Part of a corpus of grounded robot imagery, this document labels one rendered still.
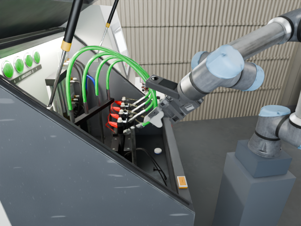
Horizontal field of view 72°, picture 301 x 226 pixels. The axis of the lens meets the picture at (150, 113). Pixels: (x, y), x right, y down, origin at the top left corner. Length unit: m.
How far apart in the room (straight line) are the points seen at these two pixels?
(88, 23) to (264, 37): 0.80
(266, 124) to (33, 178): 0.94
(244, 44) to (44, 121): 0.62
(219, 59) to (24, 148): 0.51
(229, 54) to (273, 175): 0.83
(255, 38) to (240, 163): 0.68
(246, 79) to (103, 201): 0.52
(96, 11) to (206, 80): 0.78
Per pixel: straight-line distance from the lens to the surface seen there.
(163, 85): 0.61
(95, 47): 0.74
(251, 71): 0.59
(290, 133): 1.03
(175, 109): 0.61
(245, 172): 1.18
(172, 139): 1.05
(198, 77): 0.52
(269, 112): 1.06
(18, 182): 0.70
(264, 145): 1.13
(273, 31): 0.84
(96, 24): 1.16
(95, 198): 0.68
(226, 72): 0.49
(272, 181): 1.19
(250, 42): 0.77
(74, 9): 0.48
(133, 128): 0.75
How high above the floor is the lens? 1.53
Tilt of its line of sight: 27 degrees down
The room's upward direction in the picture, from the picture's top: straight up
